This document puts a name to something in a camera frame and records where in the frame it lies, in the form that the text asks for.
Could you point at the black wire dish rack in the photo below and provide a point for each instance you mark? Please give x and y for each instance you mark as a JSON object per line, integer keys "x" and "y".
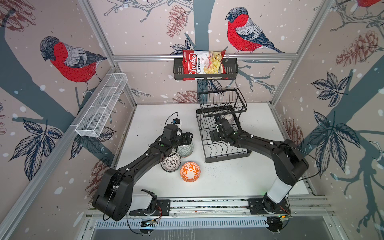
{"x": 218, "y": 116}

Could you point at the aluminium mounting rail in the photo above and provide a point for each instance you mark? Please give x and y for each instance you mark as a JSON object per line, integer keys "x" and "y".
{"x": 293, "y": 205}

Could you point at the black wall basket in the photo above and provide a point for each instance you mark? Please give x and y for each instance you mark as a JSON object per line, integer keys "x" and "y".
{"x": 228, "y": 70}

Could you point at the green patterned bowl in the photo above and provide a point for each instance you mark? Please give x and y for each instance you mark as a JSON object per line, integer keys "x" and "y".
{"x": 185, "y": 150}

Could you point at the white mesh wall shelf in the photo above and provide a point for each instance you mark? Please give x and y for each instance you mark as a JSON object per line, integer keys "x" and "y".
{"x": 97, "y": 115}

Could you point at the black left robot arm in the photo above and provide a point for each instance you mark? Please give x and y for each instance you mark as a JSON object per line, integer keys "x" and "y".
{"x": 115, "y": 192}

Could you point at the pink striped bowl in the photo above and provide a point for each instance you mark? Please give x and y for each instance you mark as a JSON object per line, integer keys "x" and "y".
{"x": 230, "y": 119}

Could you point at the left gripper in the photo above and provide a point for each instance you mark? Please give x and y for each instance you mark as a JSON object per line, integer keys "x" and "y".
{"x": 186, "y": 138}

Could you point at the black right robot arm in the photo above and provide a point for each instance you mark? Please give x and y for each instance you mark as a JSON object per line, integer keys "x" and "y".
{"x": 289, "y": 163}

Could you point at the red cassava chips bag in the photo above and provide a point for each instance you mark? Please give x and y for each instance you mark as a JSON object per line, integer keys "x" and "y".
{"x": 203, "y": 62}

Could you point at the orange floral bowl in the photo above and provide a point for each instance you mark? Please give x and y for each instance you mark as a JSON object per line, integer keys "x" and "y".
{"x": 190, "y": 172}

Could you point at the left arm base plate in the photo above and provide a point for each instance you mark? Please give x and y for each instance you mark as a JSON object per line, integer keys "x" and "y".
{"x": 153, "y": 207}

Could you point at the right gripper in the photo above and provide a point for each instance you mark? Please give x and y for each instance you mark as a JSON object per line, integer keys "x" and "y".
{"x": 213, "y": 136}

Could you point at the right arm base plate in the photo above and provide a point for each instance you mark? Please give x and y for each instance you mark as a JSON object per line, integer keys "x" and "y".
{"x": 260, "y": 206}

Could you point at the black white lattice bowl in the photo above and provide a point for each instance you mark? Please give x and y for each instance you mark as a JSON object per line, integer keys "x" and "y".
{"x": 171, "y": 163}

